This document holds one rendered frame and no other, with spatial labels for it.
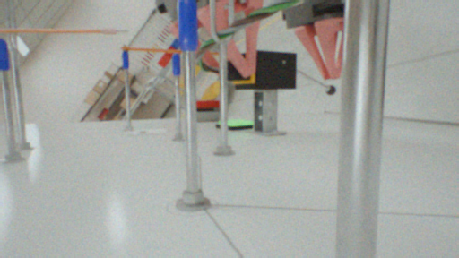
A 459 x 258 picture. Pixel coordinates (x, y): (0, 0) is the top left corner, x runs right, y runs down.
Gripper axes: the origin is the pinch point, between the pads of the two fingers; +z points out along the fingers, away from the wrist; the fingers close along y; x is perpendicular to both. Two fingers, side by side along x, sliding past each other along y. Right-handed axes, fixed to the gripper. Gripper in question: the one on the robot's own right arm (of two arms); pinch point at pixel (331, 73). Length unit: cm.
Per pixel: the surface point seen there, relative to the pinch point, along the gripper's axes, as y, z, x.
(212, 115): -16.0, 4.5, -10.3
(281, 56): 2.5, -3.2, -10.9
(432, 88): -51, 27, 141
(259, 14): 12.9, -6.0, -21.8
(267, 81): 2.5, -1.0, -13.2
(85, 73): -805, -28, 95
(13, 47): -4.1, -7.6, -34.2
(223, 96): 8.1, -1.2, -22.2
